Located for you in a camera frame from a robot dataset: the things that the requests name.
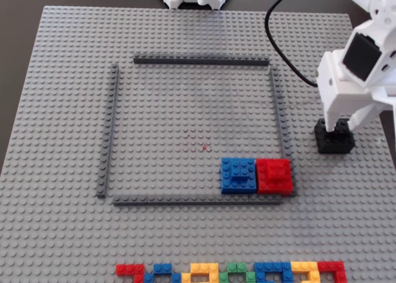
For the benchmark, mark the grey studded baseplate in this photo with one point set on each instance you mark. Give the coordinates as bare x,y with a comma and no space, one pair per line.
185,109

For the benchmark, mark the blue brick cube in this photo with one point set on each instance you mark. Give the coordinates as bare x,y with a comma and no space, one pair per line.
238,174

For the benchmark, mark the blue brick letter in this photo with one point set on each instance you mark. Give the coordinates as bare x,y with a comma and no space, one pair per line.
162,269
272,268

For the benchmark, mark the green brick letter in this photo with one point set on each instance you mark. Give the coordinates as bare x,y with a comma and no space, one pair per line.
236,268

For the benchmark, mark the black brick cube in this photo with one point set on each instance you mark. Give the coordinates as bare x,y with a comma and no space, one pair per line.
335,143

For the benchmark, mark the red brick cube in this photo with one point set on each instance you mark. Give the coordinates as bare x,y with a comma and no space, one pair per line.
273,176

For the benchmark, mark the dark grey brick wall strip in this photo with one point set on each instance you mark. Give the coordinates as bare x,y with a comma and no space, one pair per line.
185,200
201,60
108,131
280,109

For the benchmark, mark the yellow brick letter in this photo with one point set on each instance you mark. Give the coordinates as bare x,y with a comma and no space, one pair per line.
201,268
304,267

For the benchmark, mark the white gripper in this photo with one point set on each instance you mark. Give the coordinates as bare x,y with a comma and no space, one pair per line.
335,111

